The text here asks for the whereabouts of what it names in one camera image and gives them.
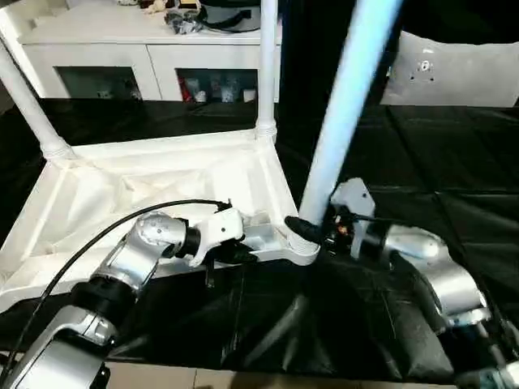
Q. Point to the white plastic table top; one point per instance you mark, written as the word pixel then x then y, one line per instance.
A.
pixel 122 178

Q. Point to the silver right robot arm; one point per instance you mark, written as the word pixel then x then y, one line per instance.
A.
pixel 438 275

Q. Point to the black work mat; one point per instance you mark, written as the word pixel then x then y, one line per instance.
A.
pixel 462 178

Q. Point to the black sofa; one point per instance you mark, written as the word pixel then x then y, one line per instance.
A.
pixel 316 49

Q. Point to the grey cushion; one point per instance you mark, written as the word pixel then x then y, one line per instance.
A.
pixel 454 69

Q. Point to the white glass-door cabinet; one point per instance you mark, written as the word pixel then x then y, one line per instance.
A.
pixel 122 49

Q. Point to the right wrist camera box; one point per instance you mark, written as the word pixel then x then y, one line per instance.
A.
pixel 353 198

